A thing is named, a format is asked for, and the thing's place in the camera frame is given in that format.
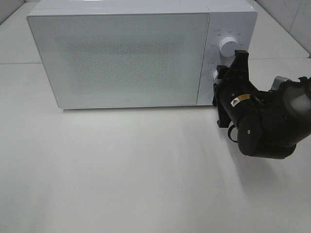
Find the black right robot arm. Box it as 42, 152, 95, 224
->
213, 50, 311, 159

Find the white microwave knob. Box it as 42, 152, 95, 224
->
218, 36, 239, 57
213, 70, 219, 84

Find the white microwave door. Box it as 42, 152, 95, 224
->
28, 14, 208, 109

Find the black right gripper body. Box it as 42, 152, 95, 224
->
214, 72, 260, 129

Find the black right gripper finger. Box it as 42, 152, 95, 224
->
217, 65, 230, 84
227, 50, 249, 79

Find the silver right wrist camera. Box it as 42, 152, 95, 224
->
270, 76, 289, 91

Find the white microwave oven body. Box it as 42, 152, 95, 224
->
27, 0, 258, 106

